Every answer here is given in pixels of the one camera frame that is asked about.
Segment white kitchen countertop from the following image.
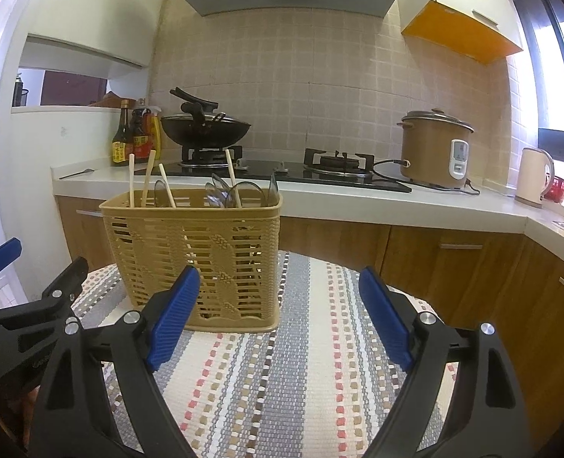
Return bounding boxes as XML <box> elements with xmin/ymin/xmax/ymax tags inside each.
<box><xmin>50</xmin><ymin>158</ymin><xmax>564</xmax><ymax>255</ymax></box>

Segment metal utensil on counter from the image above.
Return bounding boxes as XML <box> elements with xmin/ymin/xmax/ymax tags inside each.
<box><xmin>58</xmin><ymin>168</ymin><xmax>96</xmax><ymax>180</ymax></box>

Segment wooden base cabinets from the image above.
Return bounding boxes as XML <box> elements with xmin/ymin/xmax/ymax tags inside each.
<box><xmin>54</xmin><ymin>194</ymin><xmax>564</xmax><ymax>449</ymax></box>

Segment dark soy sauce bottle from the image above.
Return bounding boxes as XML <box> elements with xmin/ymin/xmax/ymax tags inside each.
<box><xmin>111</xmin><ymin>99</ymin><xmax>133</xmax><ymax>166</ymax></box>

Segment red label sauce bottle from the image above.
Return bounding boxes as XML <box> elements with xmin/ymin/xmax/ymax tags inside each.
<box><xmin>130</xmin><ymin>108</ymin><xmax>151</xmax><ymax>162</ymax></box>

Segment tan plastic utensil basket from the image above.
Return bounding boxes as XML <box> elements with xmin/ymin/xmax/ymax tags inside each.
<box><xmin>100</xmin><ymin>188</ymin><xmax>282</xmax><ymax>333</ymax></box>

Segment yellow oil bottle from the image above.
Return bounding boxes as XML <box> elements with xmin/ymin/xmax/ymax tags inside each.
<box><xmin>145</xmin><ymin>106</ymin><xmax>162</xmax><ymax>160</ymax></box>

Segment black wok with lid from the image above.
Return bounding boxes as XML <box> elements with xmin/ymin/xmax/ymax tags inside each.
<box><xmin>161</xmin><ymin>87</ymin><xmax>251</xmax><ymax>149</ymax></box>

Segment red container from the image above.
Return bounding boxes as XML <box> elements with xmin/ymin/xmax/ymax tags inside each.
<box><xmin>544</xmin><ymin>176</ymin><xmax>564</xmax><ymax>204</ymax></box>

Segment cream electric kettle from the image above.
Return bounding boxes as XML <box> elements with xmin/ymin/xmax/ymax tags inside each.
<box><xmin>515</xmin><ymin>147</ymin><xmax>555</xmax><ymax>208</ymax></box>

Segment brown rice cooker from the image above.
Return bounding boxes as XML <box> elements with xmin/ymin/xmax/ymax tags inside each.
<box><xmin>398</xmin><ymin>109</ymin><xmax>474</xmax><ymax>189</ymax></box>

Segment black glass gas stove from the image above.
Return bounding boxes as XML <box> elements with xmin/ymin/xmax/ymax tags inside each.
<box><xmin>164</xmin><ymin>146</ymin><xmax>411</xmax><ymax>194</ymax></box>

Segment black power cable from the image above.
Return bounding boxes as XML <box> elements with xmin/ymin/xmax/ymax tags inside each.
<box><xmin>371</xmin><ymin>158</ymin><xmax>482</xmax><ymax>197</ymax></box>

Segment window frame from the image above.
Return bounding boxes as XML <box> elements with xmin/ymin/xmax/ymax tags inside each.
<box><xmin>514</xmin><ymin>0</ymin><xmax>564</xmax><ymax>160</ymax></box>

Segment orange white wall cabinet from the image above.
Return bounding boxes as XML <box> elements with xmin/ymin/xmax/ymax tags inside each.
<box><xmin>397</xmin><ymin>0</ymin><xmax>522</xmax><ymax>64</ymax></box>

